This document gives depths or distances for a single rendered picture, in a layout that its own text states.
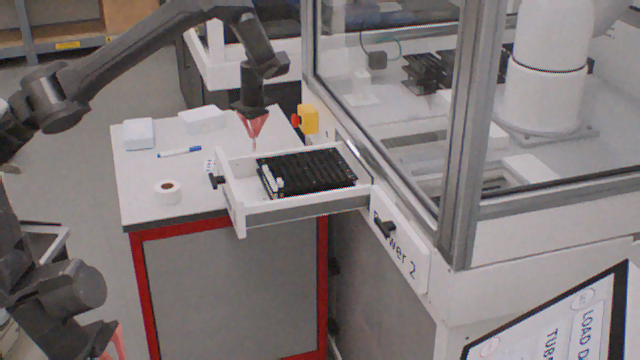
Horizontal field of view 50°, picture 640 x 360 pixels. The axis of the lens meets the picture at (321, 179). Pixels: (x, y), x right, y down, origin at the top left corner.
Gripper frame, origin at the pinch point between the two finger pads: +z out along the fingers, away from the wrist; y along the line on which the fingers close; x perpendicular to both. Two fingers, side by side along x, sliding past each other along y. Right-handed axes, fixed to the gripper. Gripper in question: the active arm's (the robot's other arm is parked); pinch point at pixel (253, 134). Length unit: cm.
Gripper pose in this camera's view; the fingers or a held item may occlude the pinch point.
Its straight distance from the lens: 177.2
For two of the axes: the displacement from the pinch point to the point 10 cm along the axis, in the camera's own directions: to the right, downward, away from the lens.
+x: -7.5, -3.5, 5.6
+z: -0.3, 8.6, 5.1
